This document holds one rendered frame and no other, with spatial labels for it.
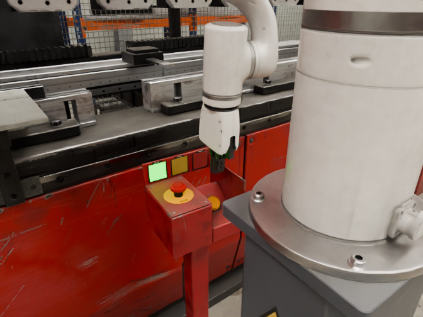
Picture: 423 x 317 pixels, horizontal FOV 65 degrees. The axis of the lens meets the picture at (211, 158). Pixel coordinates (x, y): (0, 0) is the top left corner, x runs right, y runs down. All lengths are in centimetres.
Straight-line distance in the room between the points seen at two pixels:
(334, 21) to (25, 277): 94
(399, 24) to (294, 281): 23
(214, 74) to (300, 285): 45
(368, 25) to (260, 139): 100
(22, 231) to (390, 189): 83
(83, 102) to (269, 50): 53
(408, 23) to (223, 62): 44
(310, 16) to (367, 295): 22
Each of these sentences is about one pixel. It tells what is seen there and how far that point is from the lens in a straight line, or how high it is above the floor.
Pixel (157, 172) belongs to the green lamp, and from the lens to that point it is 85.
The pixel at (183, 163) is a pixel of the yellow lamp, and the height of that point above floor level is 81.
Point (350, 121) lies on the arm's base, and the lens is 28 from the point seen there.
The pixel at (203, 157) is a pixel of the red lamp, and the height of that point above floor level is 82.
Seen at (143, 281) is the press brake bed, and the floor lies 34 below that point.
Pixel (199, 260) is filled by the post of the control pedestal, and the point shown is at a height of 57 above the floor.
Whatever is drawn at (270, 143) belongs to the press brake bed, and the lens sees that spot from 128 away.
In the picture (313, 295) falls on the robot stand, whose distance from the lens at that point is 33.
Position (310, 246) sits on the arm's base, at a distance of 32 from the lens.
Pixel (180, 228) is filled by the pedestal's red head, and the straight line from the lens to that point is 76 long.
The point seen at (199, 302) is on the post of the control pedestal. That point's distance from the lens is 105.
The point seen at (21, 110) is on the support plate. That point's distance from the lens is 78.
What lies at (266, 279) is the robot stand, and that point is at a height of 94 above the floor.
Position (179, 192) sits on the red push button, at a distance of 77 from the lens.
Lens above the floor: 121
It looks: 26 degrees down
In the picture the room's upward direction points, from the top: straight up
